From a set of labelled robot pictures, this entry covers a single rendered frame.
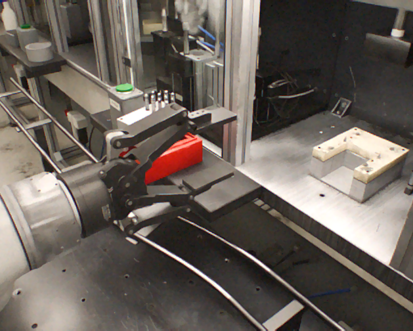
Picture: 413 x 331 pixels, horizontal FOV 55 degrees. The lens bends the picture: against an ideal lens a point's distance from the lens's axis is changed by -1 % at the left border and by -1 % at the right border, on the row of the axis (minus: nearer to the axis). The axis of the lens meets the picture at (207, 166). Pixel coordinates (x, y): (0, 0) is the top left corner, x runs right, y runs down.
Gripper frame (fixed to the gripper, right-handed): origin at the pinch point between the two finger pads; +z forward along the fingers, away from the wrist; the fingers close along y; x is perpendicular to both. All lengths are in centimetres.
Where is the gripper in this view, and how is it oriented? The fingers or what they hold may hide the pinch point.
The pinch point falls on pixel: (213, 148)
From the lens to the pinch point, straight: 53.1
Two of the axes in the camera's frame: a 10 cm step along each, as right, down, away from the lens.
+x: -6.2, -4.3, 6.5
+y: 0.0, -8.4, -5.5
